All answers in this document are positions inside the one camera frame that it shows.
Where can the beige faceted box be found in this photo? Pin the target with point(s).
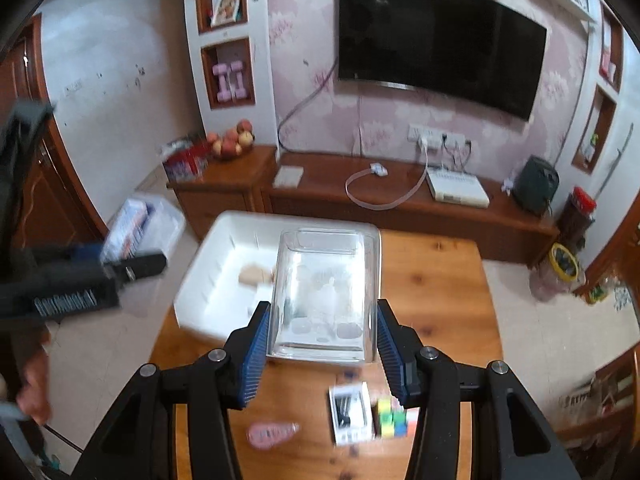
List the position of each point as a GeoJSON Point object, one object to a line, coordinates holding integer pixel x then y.
{"type": "Point", "coordinates": [256, 275]}

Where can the wooden television cabinet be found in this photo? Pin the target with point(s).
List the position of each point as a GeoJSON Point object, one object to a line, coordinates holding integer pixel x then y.
{"type": "Point", "coordinates": [400, 220]}

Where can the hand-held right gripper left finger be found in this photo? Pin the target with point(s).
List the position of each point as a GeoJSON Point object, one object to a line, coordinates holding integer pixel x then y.
{"type": "Point", "coordinates": [255, 360]}

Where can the person's left hand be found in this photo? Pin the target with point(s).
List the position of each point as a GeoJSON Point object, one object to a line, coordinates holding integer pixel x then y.
{"type": "Point", "coordinates": [34, 390]}

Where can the white storage tray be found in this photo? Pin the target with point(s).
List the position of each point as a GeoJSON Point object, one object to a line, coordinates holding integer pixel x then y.
{"type": "Point", "coordinates": [225, 260]}

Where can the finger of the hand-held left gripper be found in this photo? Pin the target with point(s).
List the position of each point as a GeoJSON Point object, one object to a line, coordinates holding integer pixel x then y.
{"type": "Point", "coordinates": [142, 266]}

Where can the wooden door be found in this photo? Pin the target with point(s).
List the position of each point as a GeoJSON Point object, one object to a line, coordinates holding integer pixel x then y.
{"type": "Point", "coordinates": [60, 200]}

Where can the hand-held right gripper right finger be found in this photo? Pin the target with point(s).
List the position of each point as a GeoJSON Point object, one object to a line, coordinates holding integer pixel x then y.
{"type": "Point", "coordinates": [392, 360]}

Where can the pink dumbbell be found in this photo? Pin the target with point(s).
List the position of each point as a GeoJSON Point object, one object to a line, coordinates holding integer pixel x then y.
{"type": "Point", "coordinates": [239, 80]}
{"type": "Point", "coordinates": [222, 82]}

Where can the small clear plastic box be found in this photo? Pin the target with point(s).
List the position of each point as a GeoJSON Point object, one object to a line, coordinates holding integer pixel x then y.
{"type": "Point", "coordinates": [325, 290]}

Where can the pink oval case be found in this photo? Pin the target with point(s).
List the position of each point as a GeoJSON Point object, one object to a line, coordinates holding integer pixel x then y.
{"type": "Point", "coordinates": [272, 434]}

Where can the jar with yellow lid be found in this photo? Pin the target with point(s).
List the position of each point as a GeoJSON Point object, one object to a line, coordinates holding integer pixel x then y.
{"type": "Point", "coordinates": [560, 270]}

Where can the wooden side cabinet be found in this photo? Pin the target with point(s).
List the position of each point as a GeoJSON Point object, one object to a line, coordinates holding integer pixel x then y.
{"type": "Point", "coordinates": [220, 195]}

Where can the white handheld device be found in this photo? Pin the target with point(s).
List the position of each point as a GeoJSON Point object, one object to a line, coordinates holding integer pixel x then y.
{"type": "Point", "coordinates": [351, 412]}

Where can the black wall television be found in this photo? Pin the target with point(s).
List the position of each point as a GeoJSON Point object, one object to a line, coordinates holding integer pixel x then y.
{"type": "Point", "coordinates": [440, 40]}

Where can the green bottles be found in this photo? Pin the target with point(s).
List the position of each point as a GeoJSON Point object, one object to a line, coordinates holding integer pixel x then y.
{"type": "Point", "coordinates": [597, 292]}

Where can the white wall outlets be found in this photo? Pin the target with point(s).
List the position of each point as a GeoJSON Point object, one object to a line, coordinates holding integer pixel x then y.
{"type": "Point", "coordinates": [440, 136]}

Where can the jar with red lid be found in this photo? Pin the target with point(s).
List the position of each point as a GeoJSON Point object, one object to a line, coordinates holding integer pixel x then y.
{"type": "Point", "coordinates": [577, 215]}

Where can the bowl of apples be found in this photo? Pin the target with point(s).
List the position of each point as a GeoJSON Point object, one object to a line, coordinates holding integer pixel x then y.
{"type": "Point", "coordinates": [231, 140]}

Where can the white notepad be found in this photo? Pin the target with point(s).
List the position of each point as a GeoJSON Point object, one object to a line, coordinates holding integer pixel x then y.
{"type": "Point", "coordinates": [288, 176]}

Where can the clear labelled plastic box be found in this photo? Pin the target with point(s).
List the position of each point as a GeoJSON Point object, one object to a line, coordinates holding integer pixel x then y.
{"type": "Point", "coordinates": [145, 225]}

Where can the white router box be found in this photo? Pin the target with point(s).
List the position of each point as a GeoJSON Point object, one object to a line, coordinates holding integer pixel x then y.
{"type": "Point", "coordinates": [457, 187]}

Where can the red tissue pack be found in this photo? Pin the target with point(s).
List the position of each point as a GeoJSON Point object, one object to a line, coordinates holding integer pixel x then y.
{"type": "Point", "coordinates": [185, 162]}

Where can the black air fryer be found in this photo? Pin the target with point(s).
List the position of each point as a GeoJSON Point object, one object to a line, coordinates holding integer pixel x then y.
{"type": "Point", "coordinates": [536, 182]}

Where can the colourful puzzle cube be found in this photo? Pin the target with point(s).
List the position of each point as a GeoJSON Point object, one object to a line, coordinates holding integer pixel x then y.
{"type": "Point", "coordinates": [395, 417]}

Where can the framed picture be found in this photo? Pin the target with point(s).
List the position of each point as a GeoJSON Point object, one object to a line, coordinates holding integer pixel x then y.
{"type": "Point", "coordinates": [226, 7]}

